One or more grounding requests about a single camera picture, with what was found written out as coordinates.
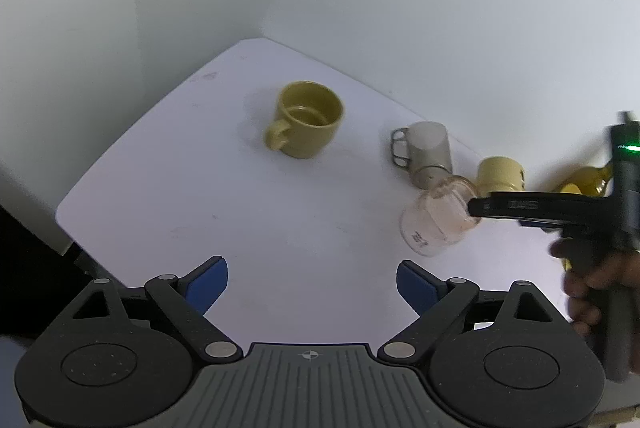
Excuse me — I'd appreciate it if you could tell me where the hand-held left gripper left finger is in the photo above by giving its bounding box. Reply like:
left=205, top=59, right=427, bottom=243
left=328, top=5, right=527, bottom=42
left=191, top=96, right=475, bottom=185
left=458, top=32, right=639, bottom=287
left=59, top=256, right=244, bottom=363

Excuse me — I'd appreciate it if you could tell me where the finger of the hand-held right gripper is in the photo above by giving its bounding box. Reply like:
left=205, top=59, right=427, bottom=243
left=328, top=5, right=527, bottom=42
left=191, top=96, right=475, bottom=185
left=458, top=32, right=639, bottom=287
left=518, top=219, right=568, bottom=234
left=466, top=191, right=612, bottom=225

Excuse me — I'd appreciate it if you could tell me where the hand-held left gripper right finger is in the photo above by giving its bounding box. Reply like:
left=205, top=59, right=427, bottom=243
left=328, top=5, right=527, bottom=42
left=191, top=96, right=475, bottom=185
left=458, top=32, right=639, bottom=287
left=377, top=259, right=572, bottom=364

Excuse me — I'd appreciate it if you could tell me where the clear glass cup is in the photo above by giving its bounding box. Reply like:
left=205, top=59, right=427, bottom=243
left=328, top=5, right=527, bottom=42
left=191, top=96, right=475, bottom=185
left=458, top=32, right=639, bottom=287
left=399, top=175, right=484, bottom=258

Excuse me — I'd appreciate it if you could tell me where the small yellow cup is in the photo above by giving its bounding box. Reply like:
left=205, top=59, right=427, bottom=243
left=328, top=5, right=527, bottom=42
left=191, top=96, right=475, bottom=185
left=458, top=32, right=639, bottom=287
left=475, top=157, right=526, bottom=195

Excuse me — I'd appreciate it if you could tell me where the olive tinted glass cup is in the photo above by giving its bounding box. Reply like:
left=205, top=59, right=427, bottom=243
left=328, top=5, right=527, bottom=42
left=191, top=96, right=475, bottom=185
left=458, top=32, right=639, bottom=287
left=556, top=157, right=621, bottom=199

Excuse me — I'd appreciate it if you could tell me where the person's right hand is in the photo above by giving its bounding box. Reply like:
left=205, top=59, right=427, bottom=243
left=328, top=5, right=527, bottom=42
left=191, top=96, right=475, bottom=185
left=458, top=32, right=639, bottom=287
left=549, top=237, right=640, bottom=379

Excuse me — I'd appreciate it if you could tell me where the olive ceramic mug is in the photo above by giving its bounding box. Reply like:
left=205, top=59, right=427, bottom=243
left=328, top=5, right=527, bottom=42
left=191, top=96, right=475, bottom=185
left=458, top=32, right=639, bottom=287
left=263, top=81, right=345, bottom=160

